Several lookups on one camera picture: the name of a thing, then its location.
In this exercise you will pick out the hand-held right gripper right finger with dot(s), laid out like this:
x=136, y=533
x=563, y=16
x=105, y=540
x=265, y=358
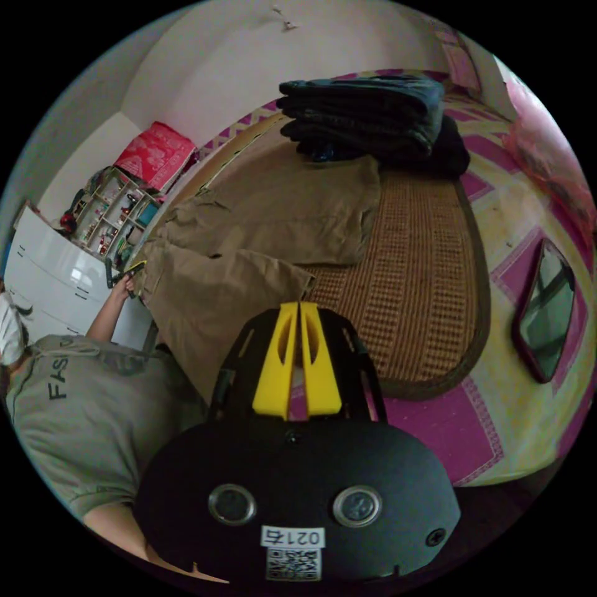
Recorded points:
x=323, y=387

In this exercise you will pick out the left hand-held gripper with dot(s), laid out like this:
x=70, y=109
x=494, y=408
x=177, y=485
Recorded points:
x=113, y=276

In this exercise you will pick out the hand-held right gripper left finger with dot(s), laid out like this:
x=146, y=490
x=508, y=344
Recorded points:
x=270, y=387

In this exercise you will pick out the khaki pants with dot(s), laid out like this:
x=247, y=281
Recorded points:
x=261, y=219

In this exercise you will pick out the person's right forearm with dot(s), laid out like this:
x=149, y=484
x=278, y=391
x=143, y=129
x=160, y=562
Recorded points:
x=140, y=545

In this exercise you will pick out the person's left forearm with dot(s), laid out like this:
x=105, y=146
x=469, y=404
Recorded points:
x=105, y=315

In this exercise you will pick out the person's left hand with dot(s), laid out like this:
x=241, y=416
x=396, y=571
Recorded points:
x=122, y=289

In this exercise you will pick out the wooden shelf with small items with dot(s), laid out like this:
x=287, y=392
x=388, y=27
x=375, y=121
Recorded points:
x=112, y=214

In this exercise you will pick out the white drawer cupboard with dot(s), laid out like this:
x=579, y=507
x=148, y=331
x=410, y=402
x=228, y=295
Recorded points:
x=60, y=275

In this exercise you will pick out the red patterned carton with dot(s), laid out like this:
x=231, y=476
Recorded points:
x=156, y=151

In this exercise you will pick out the bed with woven mat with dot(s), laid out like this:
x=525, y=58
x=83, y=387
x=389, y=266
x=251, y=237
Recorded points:
x=420, y=289

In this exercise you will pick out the person's body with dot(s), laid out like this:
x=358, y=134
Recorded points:
x=88, y=420

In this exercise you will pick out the dark red-cased phone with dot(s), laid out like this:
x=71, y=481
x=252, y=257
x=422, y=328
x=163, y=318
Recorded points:
x=545, y=312

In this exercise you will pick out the pile of clothes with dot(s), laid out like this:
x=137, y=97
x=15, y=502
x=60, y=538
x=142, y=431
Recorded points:
x=373, y=116

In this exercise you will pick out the pink plastic bag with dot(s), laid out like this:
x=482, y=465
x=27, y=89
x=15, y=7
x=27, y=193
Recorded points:
x=550, y=154

